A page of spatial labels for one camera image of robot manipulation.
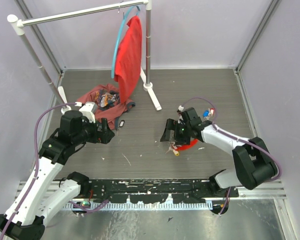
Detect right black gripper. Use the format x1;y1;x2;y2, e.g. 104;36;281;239
160;118;191;146

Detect black key tag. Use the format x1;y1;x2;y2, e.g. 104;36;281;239
116;120;125;130

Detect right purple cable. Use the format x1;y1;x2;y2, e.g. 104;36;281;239
181;97;283;183

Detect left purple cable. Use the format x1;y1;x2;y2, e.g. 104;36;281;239
0;102;78;240

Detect dark red printed shirt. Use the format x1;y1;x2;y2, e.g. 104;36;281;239
77;83;136;130

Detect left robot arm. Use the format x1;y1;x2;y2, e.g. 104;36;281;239
0;110;115;240

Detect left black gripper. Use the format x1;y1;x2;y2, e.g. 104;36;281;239
73;115;115;146

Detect grey cable duct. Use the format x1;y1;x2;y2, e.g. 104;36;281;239
62;199;213;212

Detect white clothes rack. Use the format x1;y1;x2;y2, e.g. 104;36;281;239
6;0;163;115

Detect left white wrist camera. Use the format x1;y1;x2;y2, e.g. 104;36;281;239
75;101;97;123

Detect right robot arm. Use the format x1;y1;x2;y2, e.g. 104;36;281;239
160;107;280;197

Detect purple cable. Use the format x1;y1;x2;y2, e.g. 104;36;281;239
181;97;283;183
0;102;78;240

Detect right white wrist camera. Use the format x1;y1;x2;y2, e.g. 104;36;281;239
177;105;184;113

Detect red handled keyring with keys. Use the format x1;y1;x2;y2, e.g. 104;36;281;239
166;139;198;157

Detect blue clothes hanger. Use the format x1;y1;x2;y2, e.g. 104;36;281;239
111;5;141;79

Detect small electronics board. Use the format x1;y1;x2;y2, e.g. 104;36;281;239
73;201;91;209

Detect blue and red keys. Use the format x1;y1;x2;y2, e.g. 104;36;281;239
202;108;215;120

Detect bright red shirt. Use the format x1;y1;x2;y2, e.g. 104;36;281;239
114;16;143;103

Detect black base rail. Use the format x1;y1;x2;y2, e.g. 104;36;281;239
90;178;228;204

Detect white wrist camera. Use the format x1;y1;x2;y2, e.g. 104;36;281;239
75;101;97;123
177;105;184;113

